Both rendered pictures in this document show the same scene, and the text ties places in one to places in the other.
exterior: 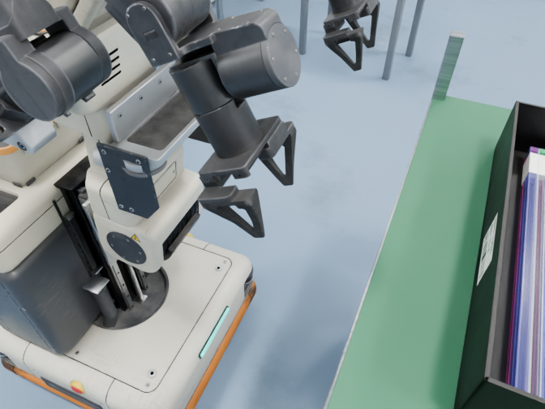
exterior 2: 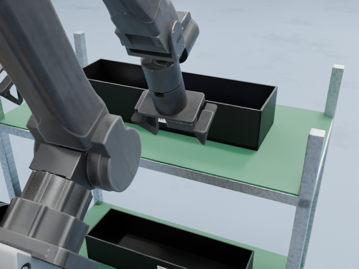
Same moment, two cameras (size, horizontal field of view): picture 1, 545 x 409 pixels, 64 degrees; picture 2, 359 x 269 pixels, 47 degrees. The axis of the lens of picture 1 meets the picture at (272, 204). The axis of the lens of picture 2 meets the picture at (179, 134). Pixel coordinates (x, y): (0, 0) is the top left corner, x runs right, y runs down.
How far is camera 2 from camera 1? 78 cm
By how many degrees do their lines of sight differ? 70
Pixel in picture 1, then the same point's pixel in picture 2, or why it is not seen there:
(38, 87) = (134, 143)
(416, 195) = not seen: hidden behind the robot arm
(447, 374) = (234, 149)
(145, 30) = (177, 37)
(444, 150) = not seen: hidden behind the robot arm
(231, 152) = (186, 100)
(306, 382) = not seen: outside the picture
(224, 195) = (210, 115)
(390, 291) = (186, 159)
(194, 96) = (179, 72)
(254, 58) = (193, 29)
